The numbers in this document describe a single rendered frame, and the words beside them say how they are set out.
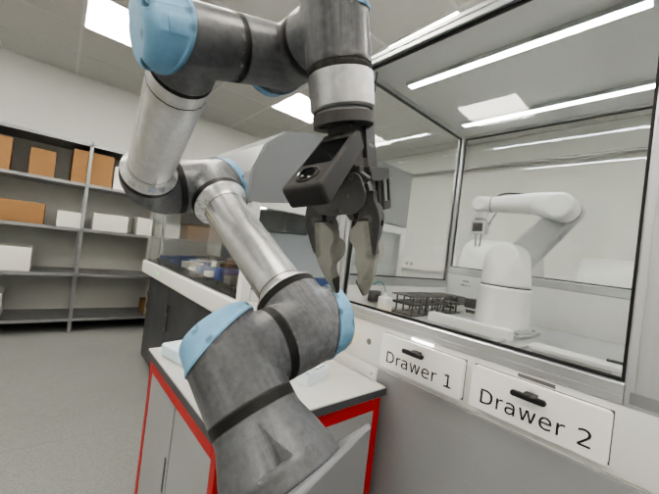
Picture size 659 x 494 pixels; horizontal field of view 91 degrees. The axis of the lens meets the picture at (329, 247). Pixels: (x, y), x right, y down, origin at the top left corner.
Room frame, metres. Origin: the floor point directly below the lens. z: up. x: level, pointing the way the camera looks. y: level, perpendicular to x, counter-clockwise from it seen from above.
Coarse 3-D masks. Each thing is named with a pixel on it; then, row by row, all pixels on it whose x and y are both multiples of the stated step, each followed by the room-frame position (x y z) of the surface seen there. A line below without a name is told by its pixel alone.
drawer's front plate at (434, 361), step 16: (384, 336) 1.11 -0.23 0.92; (384, 352) 1.11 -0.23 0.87; (400, 352) 1.06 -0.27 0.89; (432, 352) 0.97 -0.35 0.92; (400, 368) 1.05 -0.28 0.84; (416, 368) 1.01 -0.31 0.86; (432, 368) 0.97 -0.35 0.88; (448, 368) 0.93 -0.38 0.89; (464, 368) 0.91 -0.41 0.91; (432, 384) 0.97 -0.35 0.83; (448, 384) 0.93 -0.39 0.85
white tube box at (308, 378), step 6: (318, 366) 1.10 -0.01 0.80; (324, 366) 1.11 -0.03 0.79; (306, 372) 1.03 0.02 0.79; (312, 372) 1.03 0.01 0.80; (318, 372) 1.05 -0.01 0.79; (324, 372) 1.09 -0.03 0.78; (294, 378) 1.03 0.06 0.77; (300, 378) 1.02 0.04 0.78; (306, 378) 1.01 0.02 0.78; (312, 378) 1.03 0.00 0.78; (318, 378) 1.06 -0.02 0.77; (306, 384) 1.01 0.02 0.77
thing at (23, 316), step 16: (0, 128) 3.10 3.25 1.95; (16, 128) 3.02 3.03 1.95; (48, 144) 3.53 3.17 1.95; (64, 144) 3.43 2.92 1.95; (80, 144) 3.34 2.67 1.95; (16, 176) 3.26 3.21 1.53; (32, 176) 3.11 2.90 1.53; (112, 192) 3.68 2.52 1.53; (80, 208) 3.73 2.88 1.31; (32, 224) 3.14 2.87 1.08; (48, 224) 3.29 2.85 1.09; (80, 224) 3.37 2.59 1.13; (80, 240) 3.38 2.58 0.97; (0, 272) 3.03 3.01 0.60; (16, 272) 3.09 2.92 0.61; (32, 272) 3.17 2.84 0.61; (48, 272) 3.24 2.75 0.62; (64, 272) 3.33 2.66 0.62; (80, 272) 3.46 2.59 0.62; (96, 272) 3.59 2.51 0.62; (112, 272) 3.72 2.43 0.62; (128, 272) 3.88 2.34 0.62; (144, 272) 4.04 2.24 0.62; (0, 320) 3.08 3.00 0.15; (16, 320) 3.13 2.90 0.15; (32, 320) 3.20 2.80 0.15; (48, 320) 3.27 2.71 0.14; (64, 320) 3.35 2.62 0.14; (80, 320) 3.44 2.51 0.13; (96, 320) 3.53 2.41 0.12
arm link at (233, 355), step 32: (224, 320) 0.43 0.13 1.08; (256, 320) 0.46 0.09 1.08; (192, 352) 0.41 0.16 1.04; (224, 352) 0.41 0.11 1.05; (256, 352) 0.42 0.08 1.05; (288, 352) 0.45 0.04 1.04; (192, 384) 0.41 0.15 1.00; (224, 384) 0.39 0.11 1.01; (256, 384) 0.40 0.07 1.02; (224, 416) 0.38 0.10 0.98
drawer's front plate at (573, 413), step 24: (480, 384) 0.87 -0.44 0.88; (504, 384) 0.82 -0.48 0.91; (528, 384) 0.78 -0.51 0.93; (480, 408) 0.86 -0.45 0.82; (528, 408) 0.78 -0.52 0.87; (552, 408) 0.74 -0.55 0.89; (576, 408) 0.71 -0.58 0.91; (600, 408) 0.69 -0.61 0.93; (552, 432) 0.74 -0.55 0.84; (576, 432) 0.71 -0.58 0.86; (600, 432) 0.68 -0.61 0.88; (600, 456) 0.67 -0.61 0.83
